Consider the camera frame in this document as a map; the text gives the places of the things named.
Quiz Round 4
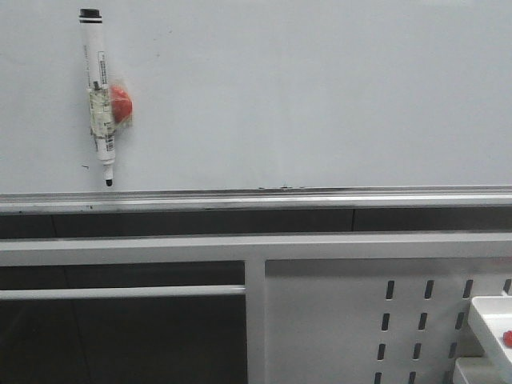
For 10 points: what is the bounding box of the red round magnet taped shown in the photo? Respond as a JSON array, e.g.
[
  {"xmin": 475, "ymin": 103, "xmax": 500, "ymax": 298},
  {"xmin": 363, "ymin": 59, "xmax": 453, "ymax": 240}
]
[{"xmin": 110, "ymin": 84, "xmax": 133, "ymax": 126}]

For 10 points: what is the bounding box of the white whiteboard marker black tip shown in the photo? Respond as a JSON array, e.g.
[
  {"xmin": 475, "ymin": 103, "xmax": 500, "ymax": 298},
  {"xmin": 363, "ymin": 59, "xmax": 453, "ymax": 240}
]
[{"xmin": 78, "ymin": 8, "xmax": 116, "ymax": 187}]

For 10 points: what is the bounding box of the large white whiteboard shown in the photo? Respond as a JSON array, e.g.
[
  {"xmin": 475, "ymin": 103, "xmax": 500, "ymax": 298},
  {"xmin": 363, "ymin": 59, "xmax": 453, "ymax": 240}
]
[{"xmin": 1, "ymin": 1, "xmax": 511, "ymax": 194}]

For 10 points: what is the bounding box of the white slotted pegboard panel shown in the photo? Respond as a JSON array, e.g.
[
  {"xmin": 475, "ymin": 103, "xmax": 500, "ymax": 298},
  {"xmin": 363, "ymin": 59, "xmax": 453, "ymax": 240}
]
[{"xmin": 266, "ymin": 258, "xmax": 511, "ymax": 383}]

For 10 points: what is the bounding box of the white plastic bin upper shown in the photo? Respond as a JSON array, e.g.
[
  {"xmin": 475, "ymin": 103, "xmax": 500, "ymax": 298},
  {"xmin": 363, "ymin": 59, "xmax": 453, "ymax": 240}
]
[{"xmin": 467, "ymin": 296, "xmax": 511, "ymax": 383}]

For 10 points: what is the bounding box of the white plastic bin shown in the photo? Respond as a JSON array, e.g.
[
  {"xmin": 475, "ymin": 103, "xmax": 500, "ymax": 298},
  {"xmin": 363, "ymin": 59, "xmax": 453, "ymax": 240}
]
[
  {"xmin": 452, "ymin": 358, "xmax": 506, "ymax": 384},
  {"xmin": 467, "ymin": 296, "xmax": 511, "ymax": 383}
]

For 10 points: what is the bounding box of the white plastic bin lower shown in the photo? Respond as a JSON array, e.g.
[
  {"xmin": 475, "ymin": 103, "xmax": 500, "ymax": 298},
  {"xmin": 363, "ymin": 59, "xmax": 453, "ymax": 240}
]
[{"xmin": 452, "ymin": 358, "xmax": 506, "ymax": 384}]

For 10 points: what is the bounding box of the small red object in bin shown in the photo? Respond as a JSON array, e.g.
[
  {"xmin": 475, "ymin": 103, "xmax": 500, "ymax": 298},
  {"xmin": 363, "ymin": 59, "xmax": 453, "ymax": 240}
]
[{"xmin": 502, "ymin": 330, "xmax": 512, "ymax": 348}]

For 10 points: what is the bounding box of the white metal frame rack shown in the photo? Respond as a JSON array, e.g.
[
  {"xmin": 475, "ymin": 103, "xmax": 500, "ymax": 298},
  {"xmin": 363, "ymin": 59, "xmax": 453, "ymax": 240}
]
[{"xmin": 1, "ymin": 233, "xmax": 511, "ymax": 383}]

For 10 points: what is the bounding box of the aluminium whiteboard tray rail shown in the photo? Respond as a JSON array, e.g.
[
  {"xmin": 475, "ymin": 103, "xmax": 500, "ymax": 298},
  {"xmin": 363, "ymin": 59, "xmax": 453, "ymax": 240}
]
[{"xmin": 1, "ymin": 186, "xmax": 511, "ymax": 215}]

